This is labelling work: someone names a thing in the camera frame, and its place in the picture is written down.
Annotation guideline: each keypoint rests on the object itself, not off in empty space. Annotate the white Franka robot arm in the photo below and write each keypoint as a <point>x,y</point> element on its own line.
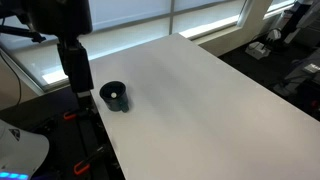
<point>60,16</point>

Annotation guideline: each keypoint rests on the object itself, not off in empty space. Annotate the orange black bar clamp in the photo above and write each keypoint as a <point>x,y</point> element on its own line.
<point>69,116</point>
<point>81,168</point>

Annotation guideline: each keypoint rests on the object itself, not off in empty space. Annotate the black white headset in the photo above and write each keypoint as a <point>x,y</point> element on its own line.
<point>270,36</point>

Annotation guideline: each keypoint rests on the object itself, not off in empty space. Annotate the black camera tripod arm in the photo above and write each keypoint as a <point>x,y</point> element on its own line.
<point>20,31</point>

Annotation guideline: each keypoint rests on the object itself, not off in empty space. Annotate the black white background machine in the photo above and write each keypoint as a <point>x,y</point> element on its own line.
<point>296,16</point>

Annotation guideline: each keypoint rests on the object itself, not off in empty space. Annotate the white device on floor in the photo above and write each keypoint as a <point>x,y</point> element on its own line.
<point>256,50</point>

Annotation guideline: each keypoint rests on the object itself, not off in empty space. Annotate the grey office equipment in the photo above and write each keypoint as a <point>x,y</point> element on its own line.
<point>300,75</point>

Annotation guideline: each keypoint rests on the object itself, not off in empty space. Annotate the dark teal ceramic mug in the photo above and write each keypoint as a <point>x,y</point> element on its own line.
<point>116,105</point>

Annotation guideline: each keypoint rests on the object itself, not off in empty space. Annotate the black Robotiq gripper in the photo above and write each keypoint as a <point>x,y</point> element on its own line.
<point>75,66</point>

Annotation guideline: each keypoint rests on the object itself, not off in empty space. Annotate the white marker pen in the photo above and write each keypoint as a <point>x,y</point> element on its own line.
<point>114,95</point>

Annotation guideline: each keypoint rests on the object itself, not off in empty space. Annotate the black robot mounting stand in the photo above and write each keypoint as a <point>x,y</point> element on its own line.
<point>50,106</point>

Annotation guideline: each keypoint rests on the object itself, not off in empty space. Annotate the white robot base blue lights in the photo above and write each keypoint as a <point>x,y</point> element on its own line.
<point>23,150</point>

